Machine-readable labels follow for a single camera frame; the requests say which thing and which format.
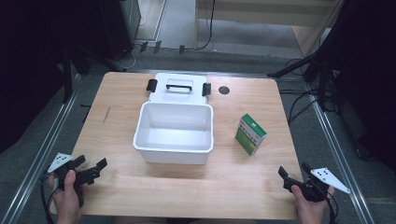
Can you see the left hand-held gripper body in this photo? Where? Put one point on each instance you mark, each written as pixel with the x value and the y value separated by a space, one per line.
pixel 88 175

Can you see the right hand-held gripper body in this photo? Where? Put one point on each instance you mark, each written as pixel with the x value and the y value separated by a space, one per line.
pixel 311 189

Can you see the green and white carton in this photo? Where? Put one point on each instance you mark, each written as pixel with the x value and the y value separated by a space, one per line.
pixel 250 137

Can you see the white lidded storage box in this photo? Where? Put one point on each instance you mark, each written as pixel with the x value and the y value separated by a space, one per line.
pixel 174 133

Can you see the person's right hand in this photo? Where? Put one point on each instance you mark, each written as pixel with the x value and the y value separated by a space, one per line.
pixel 311 213

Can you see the person's left hand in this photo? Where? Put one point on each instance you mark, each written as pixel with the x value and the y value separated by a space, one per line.
pixel 67 202

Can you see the black stand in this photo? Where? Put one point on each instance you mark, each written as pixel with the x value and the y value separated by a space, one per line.
pixel 67 77
pixel 322 77

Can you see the black round table grommet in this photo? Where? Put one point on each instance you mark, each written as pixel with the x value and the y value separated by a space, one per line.
pixel 224 90

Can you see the dark curtain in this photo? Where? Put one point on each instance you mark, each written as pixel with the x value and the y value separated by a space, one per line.
pixel 367 77
pixel 28 62

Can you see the black cabinet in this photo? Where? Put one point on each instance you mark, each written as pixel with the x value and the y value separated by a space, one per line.
pixel 120 28

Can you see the light wooden partition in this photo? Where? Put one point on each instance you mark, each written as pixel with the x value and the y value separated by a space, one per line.
pixel 267 12

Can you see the metal floor rail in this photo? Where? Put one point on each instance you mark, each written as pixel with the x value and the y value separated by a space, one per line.
pixel 40 155
pixel 336 149

